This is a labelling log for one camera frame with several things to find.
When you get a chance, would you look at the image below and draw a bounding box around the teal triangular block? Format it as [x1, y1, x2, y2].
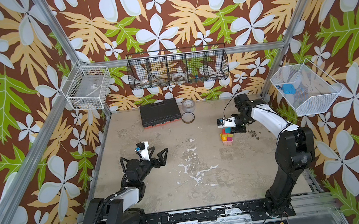
[224, 127, 232, 134]

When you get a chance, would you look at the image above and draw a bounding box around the pink rectangular block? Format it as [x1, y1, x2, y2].
[222, 141, 233, 146]

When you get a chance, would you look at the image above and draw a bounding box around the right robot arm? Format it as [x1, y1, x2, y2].
[232, 94, 316, 217]

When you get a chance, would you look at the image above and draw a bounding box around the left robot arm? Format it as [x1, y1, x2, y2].
[82, 142, 169, 224]

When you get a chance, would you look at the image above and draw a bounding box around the black red tool case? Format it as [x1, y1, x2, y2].
[139, 98, 182, 128]

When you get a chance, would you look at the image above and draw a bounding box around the brown tape roll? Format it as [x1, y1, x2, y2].
[181, 112, 195, 124]

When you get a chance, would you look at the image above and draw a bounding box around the clear tape roll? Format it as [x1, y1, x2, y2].
[182, 99, 196, 113]

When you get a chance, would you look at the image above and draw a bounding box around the blue object in basket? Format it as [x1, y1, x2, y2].
[277, 84, 296, 95]

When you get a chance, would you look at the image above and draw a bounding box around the white tape roll in basket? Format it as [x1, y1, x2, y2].
[171, 72, 187, 82]

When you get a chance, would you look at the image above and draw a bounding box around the white mesh basket right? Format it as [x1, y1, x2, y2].
[271, 59, 344, 117]

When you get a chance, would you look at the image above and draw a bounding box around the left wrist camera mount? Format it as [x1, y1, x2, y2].
[135, 141, 150, 161]

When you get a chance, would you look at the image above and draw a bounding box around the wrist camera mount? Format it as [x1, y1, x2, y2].
[216, 117, 237, 128]
[135, 141, 150, 161]

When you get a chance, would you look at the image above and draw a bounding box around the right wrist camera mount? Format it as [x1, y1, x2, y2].
[216, 117, 237, 128]

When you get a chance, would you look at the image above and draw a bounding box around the black wire wall basket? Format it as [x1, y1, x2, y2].
[126, 44, 229, 90]

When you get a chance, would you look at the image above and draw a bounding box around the white wire basket left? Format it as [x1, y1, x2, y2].
[62, 61, 112, 111]

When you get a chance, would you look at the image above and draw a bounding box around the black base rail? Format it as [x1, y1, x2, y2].
[145, 198, 296, 224]

